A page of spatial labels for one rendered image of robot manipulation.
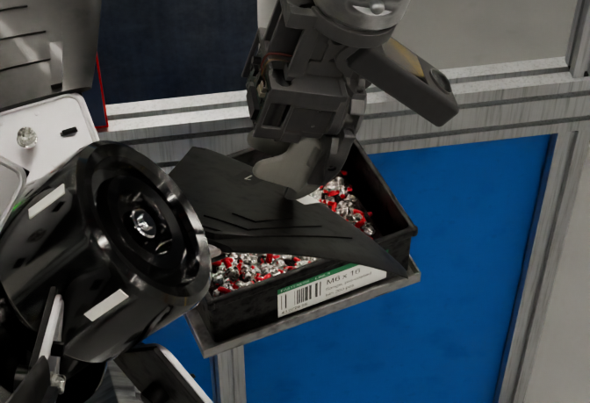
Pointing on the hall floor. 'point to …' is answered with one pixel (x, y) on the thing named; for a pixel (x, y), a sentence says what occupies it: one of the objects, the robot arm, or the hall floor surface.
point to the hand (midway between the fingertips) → (299, 186)
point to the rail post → (541, 261)
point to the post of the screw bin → (228, 376)
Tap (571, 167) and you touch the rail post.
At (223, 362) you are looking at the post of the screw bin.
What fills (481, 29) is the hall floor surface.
